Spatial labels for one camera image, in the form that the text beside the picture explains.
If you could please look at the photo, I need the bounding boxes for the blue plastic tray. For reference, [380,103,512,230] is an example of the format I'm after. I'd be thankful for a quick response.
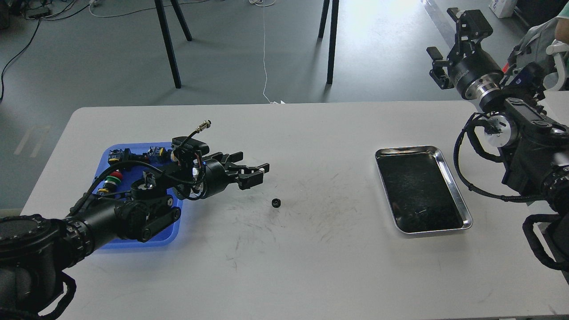
[94,142,182,250]

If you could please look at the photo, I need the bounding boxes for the black cable on floor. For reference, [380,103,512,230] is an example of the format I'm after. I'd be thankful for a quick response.
[0,0,92,101]

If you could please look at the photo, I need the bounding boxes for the white side table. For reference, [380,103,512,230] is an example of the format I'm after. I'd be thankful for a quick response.
[540,91,569,126]

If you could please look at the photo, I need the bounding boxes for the white office chair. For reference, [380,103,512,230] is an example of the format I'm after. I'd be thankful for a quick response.
[543,40,569,91]

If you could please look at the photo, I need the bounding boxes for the red push button switch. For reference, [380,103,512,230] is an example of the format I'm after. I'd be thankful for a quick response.
[108,170,123,180]

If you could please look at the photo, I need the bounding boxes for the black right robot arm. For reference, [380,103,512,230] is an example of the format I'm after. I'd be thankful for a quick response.
[427,8,569,272]

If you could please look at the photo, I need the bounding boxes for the yellow push button switch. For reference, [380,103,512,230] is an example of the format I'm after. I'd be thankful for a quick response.
[146,146,172,164]

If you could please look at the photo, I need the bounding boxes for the black tripod legs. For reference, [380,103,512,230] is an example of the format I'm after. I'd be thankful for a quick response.
[154,0,193,89]
[318,0,340,85]

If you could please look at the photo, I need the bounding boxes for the person sitting at right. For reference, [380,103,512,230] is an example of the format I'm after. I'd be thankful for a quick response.
[554,2,569,44]

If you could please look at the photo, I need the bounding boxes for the silver metal tray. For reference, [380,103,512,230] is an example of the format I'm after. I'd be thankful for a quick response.
[375,145,473,237]

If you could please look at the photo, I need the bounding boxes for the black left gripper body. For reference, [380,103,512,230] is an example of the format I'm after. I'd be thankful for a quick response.
[171,136,229,200]

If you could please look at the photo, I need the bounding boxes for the black selector switch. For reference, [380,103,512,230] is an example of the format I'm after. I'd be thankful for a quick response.
[107,148,150,166]

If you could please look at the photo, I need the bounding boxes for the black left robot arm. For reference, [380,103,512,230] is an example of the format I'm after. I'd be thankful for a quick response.
[0,135,269,320]

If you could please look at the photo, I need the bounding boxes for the green push button switch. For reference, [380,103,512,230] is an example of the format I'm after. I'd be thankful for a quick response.
[104,176,121,186]

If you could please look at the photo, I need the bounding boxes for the black tripod right legs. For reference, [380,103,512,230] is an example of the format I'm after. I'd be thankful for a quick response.
[318,0,340,85]

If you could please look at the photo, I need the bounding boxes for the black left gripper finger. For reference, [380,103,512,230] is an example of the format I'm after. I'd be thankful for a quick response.
[209,152,244,166]
[226,163,270,190]

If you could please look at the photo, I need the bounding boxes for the grey backpack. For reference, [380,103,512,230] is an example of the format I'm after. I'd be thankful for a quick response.
[507,18,558,74]

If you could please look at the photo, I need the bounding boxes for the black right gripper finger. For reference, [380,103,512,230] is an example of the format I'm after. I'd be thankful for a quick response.
[447,8,493,58]
[426,47,454,90]

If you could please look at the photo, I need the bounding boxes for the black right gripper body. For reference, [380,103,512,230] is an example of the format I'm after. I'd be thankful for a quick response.
[444,48,504,100]

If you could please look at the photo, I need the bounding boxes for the white cable on floor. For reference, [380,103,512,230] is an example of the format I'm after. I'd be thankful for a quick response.
[249,0,285,104]

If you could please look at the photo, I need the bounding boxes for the black tripod left legs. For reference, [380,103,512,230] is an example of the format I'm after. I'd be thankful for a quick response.
[154,0,193,89]

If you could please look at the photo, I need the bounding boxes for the white box on floor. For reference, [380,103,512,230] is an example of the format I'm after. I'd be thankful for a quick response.
[488,0,518,19]

